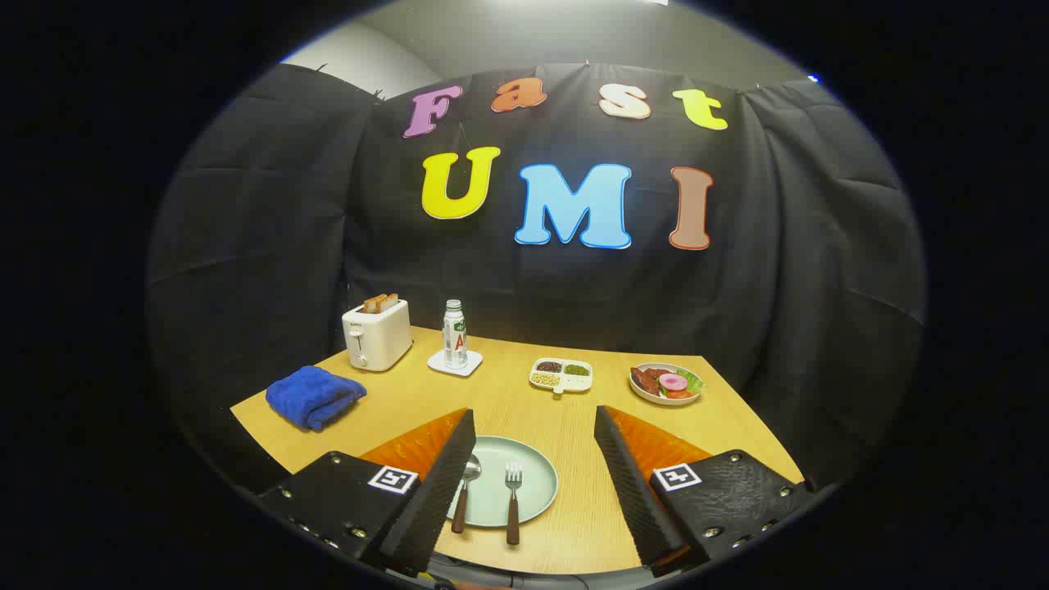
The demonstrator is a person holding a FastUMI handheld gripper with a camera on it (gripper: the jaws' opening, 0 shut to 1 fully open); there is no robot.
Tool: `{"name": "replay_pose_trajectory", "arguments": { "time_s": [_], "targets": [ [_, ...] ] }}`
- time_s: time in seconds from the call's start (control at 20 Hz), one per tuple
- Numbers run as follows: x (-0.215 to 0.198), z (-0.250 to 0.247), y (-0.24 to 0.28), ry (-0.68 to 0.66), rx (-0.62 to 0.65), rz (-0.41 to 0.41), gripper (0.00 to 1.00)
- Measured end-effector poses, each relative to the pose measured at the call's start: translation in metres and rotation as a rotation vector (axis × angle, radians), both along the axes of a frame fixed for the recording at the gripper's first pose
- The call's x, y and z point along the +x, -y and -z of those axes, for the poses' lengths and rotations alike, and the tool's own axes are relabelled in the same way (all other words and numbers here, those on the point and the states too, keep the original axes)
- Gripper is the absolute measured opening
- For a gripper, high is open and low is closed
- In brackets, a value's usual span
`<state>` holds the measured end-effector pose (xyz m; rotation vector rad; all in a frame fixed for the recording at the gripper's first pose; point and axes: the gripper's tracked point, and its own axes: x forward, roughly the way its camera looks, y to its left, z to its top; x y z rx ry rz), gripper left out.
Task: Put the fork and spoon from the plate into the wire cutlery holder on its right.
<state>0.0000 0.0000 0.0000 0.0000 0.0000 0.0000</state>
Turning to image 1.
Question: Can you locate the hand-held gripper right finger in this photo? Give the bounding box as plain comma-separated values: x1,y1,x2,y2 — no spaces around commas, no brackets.
594,405,814,579

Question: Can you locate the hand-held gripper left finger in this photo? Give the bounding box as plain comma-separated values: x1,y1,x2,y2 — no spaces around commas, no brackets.
258,407,477,577

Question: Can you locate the spoon with wooden handle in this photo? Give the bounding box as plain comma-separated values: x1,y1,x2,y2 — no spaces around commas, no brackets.
451,453,484,535

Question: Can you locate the fork with wooden handle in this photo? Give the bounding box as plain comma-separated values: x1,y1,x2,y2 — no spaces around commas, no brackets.
503,459,525,547

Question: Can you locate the white food plate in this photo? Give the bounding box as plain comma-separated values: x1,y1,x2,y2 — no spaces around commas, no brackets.
629,362,706,407

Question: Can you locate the pale green plate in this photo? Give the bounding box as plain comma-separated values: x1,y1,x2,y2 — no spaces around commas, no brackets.
447,435,560,529

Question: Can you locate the white divided dish with beans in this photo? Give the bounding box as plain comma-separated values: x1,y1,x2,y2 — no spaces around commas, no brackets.
529,357,594,397

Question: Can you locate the white square coaster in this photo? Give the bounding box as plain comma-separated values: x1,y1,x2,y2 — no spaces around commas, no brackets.
427,349,484,378

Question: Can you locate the blue folded towel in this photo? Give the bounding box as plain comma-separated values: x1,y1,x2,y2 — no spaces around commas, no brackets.
265,365,368,433

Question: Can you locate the white bottle green red label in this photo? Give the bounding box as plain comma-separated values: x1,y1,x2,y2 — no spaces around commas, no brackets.
443,299,469,370

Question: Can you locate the white toaster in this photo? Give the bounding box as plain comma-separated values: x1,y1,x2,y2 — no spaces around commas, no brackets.
342,298,414,373

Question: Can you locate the black backdrop cloth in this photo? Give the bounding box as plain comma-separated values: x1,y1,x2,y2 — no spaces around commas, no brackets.
146,61,929,492

